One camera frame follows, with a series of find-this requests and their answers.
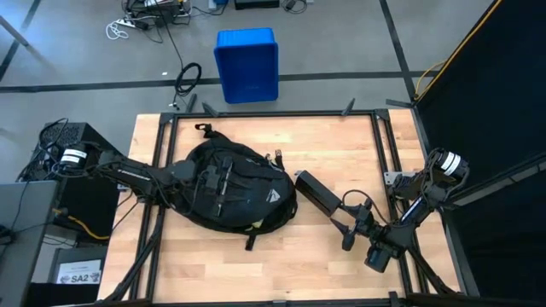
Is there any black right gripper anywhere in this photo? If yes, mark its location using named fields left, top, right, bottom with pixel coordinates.
left=328, top=199, right=387, bottom=252

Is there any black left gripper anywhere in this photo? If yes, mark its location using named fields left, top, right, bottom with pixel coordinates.
left=164, top=155, right=235, bottom=218

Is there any black backpack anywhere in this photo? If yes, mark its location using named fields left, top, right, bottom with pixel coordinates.
left=172, top=122, right=299, bottom=252

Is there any black weekly pill organizer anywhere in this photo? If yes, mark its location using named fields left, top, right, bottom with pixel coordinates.
left=293, top=169, right=343, bottom=217

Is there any blue plastic bin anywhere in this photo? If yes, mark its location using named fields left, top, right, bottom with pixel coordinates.
left=212, top=26, right=281, bottom=105

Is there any black computer tower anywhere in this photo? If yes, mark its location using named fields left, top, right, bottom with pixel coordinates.
left=19, top=122, right=128, bottom=240

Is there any dark grey box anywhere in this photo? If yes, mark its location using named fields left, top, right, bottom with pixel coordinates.
left=47, top=246, right=108, bottom=286

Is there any white SA2 sign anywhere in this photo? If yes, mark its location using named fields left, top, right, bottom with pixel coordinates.
left=55, top=258, right=103, bottom=286

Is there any black curtain partition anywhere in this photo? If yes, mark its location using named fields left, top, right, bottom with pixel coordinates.
left=411, top=0, right=546, bottom=307

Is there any flat black floor box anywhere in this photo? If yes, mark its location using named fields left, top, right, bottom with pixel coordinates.
left=233, top=0, right=281, bottom=11

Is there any white power strip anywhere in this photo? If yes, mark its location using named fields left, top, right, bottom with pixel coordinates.
left=105, top=16, right=148, bottom=42

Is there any grey desk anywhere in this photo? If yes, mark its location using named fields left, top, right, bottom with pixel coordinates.
left=0, top=179, right=60, bottom=307

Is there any grey pole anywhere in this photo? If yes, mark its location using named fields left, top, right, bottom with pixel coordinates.
left=0, top=14, right=31, bottom=48

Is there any silver bracket plate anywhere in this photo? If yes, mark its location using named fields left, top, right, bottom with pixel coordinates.
left=382, top=170, right=417, bottom=186

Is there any coiled black cable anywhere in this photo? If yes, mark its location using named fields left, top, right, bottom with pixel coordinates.
left=171, top=61, right=203, bottom=110

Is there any black aluminium table frame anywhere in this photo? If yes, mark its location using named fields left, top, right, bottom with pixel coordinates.
left=96, top=92, right=470, bottom=307

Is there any short yellow cable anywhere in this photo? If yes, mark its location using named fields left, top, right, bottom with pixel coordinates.
left=51, top=207, right=113, bottom=241

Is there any floor electronics with cables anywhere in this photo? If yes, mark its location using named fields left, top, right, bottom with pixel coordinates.
left=122, top=0, right=194, bottom=27

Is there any black charger with cable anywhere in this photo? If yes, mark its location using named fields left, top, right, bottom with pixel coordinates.
left=281, top=0, right=316, bottom=14

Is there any long yellow cable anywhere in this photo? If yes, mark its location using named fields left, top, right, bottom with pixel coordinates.
left=412, top=0, right=503, bottom=103

